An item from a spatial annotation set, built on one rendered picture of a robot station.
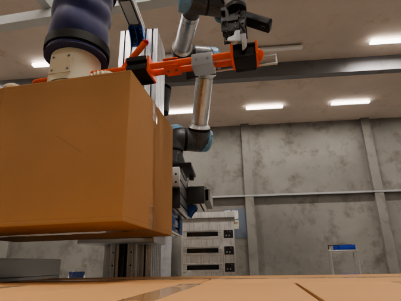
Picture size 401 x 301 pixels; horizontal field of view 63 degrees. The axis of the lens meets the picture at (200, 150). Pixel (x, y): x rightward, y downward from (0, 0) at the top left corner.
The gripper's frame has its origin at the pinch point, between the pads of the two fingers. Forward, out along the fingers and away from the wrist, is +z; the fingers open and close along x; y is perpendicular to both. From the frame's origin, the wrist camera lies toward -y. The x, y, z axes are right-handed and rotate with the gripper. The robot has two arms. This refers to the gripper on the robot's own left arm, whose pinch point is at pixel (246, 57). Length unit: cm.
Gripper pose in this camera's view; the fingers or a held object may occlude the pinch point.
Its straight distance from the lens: 109.9
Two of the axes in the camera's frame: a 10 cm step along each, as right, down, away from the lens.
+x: -2.0, -3.3, -9.2
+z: 0.3, 9.4, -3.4
